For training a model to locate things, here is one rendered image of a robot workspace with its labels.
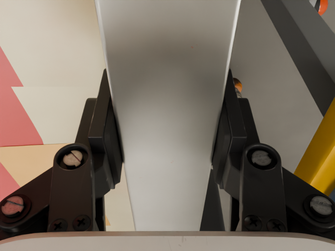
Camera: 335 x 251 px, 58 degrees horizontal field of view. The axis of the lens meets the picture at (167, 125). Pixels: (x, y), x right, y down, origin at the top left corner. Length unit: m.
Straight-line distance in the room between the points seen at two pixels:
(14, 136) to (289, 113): 1.56
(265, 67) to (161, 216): 1.29
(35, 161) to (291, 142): 1.74
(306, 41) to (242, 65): 1.00
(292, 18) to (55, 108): 0.35
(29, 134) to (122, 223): 0.12
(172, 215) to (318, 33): 0.32
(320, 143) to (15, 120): 0.22
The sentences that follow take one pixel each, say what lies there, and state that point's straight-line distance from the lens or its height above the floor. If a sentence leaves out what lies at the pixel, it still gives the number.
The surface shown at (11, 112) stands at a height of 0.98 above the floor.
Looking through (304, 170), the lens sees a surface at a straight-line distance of 0.30.
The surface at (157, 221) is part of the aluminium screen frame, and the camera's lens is 0.17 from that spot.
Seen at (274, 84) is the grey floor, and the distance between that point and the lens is 1.51.
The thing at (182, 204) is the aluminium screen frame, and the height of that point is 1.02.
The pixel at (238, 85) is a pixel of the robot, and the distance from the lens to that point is 1.31.
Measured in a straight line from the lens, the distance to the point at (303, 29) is 0.43.
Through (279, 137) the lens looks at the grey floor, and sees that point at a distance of 1.81.
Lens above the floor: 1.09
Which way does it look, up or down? 43 degrees down
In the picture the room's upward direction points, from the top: 178 degrees clockwise
